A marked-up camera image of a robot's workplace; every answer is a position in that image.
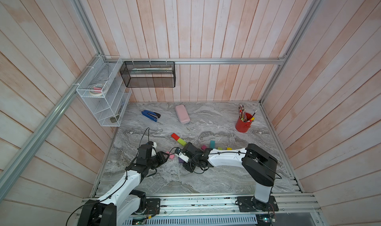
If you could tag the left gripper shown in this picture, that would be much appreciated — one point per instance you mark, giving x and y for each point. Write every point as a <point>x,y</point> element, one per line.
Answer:
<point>162,159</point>

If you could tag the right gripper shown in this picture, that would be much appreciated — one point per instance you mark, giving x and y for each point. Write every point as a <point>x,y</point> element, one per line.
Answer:
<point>186,166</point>

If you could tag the lime green block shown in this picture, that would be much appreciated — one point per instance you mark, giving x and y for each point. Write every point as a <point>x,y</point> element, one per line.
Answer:
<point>182,142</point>

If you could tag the long red block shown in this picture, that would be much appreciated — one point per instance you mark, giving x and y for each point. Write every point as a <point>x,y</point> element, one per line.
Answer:
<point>175,136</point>

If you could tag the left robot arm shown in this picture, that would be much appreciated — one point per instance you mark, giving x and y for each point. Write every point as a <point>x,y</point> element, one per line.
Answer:
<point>123,200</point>

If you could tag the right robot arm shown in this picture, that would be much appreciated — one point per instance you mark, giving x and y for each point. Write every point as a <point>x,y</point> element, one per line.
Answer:
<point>259,164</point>

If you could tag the teal block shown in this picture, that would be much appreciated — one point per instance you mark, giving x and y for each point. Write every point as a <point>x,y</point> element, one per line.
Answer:
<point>212,144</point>

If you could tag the pink block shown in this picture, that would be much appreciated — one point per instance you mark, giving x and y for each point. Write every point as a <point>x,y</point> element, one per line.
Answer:
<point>171,156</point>

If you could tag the pink eraser case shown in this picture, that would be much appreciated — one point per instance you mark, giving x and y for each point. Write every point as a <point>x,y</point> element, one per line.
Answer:
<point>182,114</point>

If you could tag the blue stapler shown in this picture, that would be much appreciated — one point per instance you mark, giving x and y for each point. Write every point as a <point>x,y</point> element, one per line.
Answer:
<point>151,115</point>

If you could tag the red pencil cup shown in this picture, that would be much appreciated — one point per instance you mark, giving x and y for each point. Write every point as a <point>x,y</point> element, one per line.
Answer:
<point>244,126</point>

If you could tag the coloured pencils bunch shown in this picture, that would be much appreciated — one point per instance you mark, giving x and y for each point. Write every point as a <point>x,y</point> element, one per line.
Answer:
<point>244,117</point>

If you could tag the tape roll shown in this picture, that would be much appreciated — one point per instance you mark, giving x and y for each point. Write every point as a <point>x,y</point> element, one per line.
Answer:
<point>98,89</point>

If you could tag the black mesh basket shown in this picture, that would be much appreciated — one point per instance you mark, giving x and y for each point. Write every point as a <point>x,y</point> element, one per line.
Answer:
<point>148,74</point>

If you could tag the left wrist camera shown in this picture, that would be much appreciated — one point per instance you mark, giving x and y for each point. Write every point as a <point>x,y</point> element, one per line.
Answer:
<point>145,151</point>

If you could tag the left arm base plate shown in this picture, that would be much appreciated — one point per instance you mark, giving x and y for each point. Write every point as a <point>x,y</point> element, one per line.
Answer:
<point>149,207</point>

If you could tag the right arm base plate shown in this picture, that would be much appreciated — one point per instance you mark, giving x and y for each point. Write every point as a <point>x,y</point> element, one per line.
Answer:
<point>250,204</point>

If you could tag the white wire shelf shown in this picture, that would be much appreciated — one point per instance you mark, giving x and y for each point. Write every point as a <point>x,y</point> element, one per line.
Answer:
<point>110,108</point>

